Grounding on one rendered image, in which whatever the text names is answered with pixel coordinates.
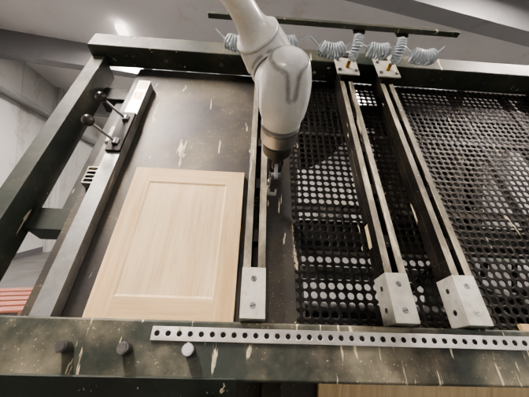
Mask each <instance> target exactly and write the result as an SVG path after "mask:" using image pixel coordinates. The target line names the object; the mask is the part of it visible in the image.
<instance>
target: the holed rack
mask: <svg viewBox="0 0 529 397"><path fill-rule="evenodd" d="M150 340H156V341H185V342H215V343H274V344H304V345H334V346H363V347H422V348H452V349H482V350H511V351H529V337H528V336H474V335H446V334H419V333H392V332H338V331H310V330H282V329H255V328H202V327H174V326H153V329H152V332H151V337H150Z"/></svg>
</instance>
